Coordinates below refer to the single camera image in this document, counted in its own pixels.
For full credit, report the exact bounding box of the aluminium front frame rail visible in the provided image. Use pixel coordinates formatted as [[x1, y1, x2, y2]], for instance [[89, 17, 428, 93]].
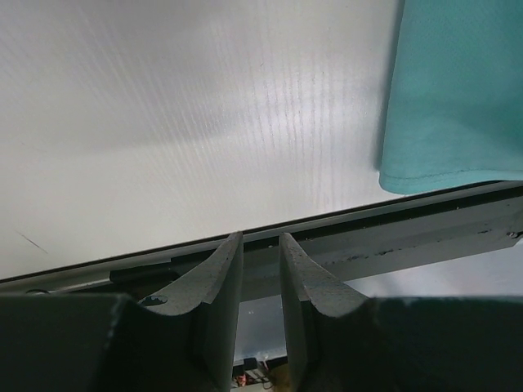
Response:
[[1, 181, 522, 301]]

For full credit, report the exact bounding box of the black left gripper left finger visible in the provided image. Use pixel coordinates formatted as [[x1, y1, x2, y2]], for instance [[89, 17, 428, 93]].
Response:
[[1, 233, 243, 391]]

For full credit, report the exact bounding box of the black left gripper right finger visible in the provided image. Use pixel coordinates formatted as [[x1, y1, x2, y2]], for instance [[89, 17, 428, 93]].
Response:
[[279, 234, 522, 391]]

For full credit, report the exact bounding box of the teal t shirt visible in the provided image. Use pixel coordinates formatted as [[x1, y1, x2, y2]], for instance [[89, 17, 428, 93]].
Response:
[[379, 1, 522, 195]]

